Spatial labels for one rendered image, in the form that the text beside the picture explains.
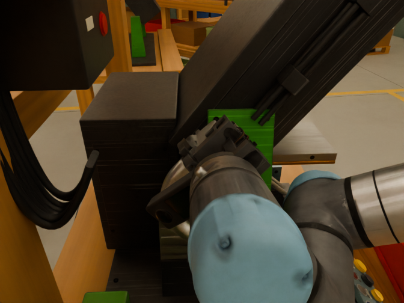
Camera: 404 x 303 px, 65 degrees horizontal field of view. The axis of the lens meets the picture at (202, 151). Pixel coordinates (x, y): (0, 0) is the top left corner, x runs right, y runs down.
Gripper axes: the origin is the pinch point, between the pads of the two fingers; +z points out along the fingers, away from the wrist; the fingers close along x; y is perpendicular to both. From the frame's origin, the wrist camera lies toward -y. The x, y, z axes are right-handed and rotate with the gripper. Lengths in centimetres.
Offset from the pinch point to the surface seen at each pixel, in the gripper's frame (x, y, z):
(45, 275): 4.7, -29.8, -7.5
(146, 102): 12.1, -3.0, 15.1
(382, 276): -60, 7, 17
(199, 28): 29, 44, 303
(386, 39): -218, 307, 559
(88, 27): 23.2, 2.5, -8.2
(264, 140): -7.0, 8.7, 2.4
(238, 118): -0.8, 8.2, 2.4
